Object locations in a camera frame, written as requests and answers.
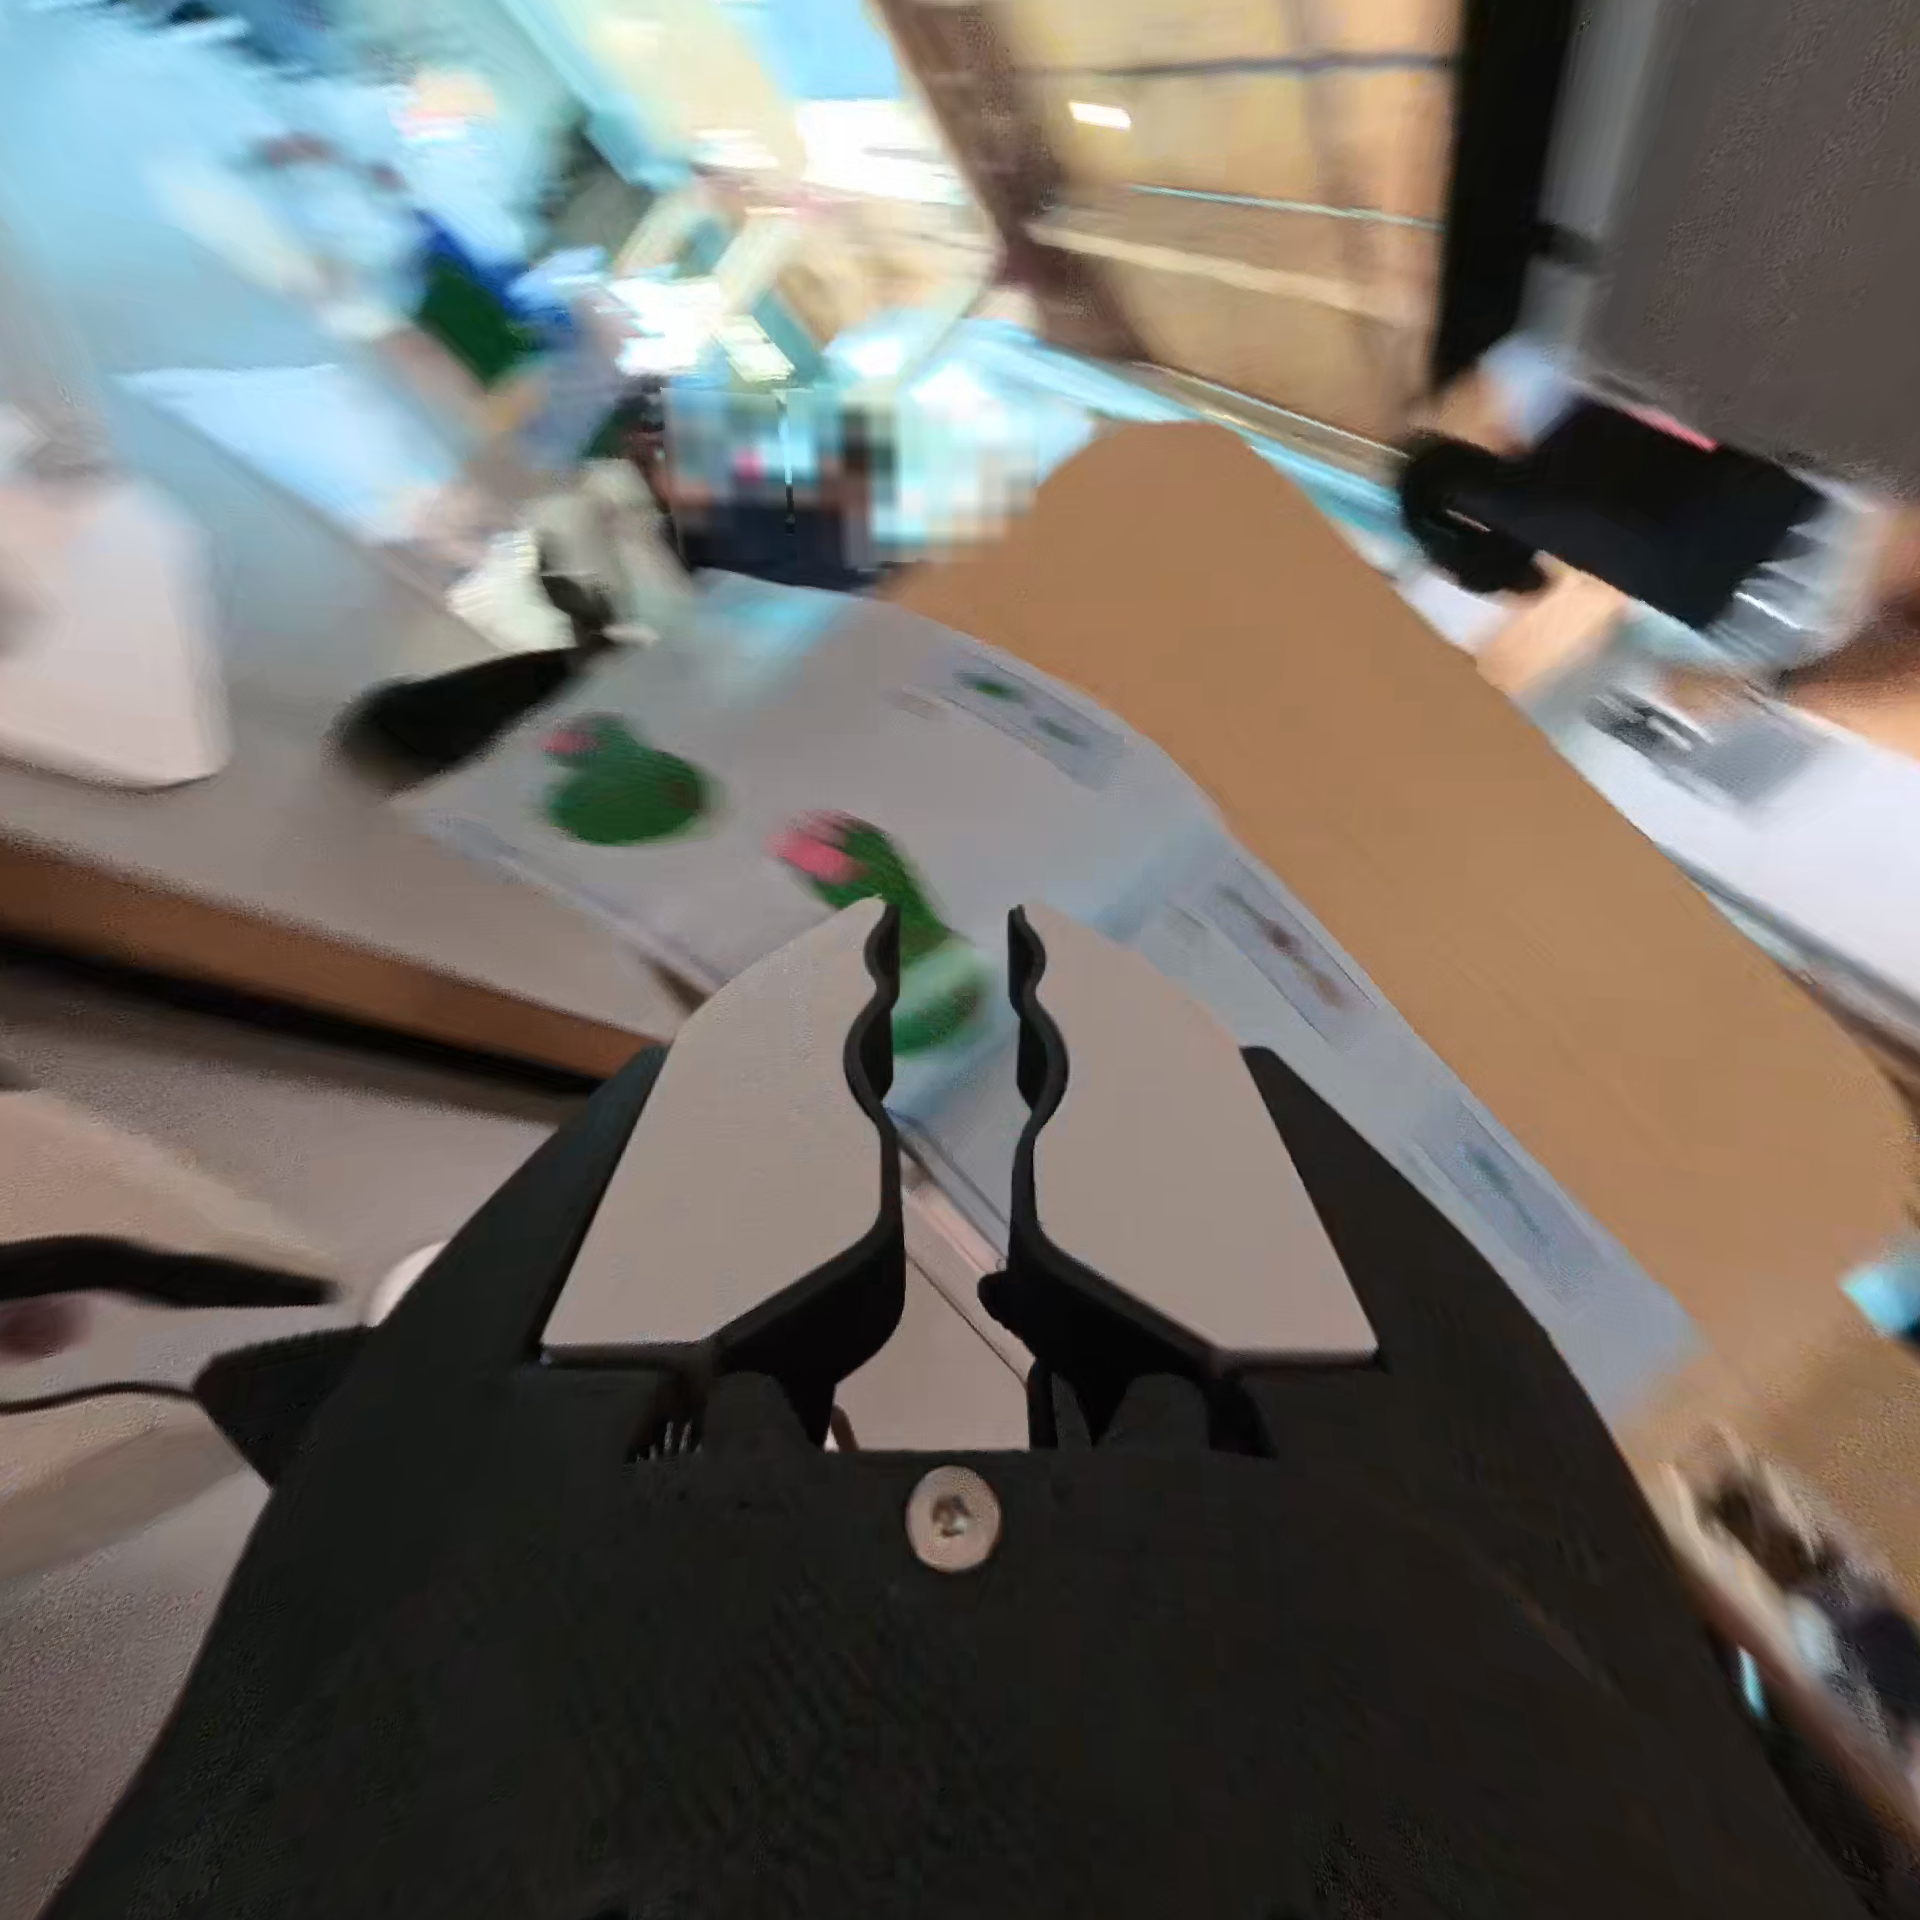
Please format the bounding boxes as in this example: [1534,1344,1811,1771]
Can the black wedge-shaped object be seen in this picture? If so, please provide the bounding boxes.
[335,644,607,788]

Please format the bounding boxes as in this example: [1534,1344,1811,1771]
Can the open instruction booklet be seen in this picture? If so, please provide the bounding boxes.
[404,577,1704,1413]

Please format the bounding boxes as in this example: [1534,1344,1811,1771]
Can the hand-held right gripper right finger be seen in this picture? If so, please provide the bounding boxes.
[979,904,1382,1369]

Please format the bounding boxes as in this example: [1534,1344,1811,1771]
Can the wood-edged desk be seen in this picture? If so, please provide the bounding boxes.
[0,749,650,1087]

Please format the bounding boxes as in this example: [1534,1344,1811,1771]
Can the wooden booklet board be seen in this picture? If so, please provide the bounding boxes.
[884,420,1920,1517]

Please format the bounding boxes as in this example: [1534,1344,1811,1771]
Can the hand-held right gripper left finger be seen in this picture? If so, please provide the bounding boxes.
[539,904,912,1367]

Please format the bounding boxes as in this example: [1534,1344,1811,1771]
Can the black cable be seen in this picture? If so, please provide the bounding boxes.
[0,1236,335,1311]

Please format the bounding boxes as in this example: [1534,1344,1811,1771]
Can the black bulky object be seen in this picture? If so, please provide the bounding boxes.
[1395,397,1823,634]

